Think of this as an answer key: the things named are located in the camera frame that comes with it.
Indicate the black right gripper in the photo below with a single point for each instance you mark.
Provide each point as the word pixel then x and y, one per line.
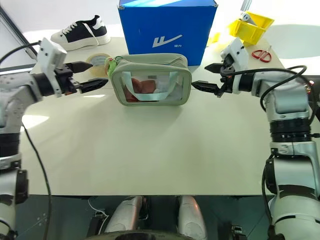
pixel 227 75

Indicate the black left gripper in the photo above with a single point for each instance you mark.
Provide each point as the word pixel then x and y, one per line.
pixel 65 79

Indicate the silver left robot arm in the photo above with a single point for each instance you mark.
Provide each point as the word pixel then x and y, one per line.
pixel 15 90

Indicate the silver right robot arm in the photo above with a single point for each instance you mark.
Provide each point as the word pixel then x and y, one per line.
pixel 287 100

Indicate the green transparent toiletry bag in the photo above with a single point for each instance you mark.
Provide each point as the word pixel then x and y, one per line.
pixel 150 82

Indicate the clear tape roll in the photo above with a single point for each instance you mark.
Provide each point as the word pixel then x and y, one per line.
pixel 96 65

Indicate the green zipper charm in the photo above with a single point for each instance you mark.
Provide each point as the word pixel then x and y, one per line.
pixel 111 65

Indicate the yellow plastic piece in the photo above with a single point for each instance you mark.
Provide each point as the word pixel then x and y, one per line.
pixel 214 38

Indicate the black and white sneaker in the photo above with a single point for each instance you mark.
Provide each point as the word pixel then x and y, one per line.
pixel 80 35

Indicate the blue cardboard shoe box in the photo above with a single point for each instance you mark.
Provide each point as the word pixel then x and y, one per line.
pixel 167 30

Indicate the yellow plastic bin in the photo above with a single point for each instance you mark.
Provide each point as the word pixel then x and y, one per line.
pixel 250 28

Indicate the grey tool in bin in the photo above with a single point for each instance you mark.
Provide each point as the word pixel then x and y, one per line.
pixel 246 17

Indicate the black device with red light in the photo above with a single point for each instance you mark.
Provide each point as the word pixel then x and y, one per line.
pixel 313 95

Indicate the silver right robot leg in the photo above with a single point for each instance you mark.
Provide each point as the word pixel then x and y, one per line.
pixel 191 217

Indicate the silver robot leg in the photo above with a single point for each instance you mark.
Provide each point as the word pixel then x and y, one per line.
pixel 125 215
pixel 191 217

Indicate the silver left robot leg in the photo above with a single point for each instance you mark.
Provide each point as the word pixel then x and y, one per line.
pixel 125 215

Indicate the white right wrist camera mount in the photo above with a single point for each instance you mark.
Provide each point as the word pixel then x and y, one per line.
pixel 237 52

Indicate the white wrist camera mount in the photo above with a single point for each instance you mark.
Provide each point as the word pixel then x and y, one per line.
pixel 237 52
pixel 50 53

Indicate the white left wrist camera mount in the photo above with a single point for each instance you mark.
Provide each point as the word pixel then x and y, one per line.
pixel 50 53

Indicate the aluminium frame profile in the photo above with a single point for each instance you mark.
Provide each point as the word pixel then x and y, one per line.
pixel 247 5

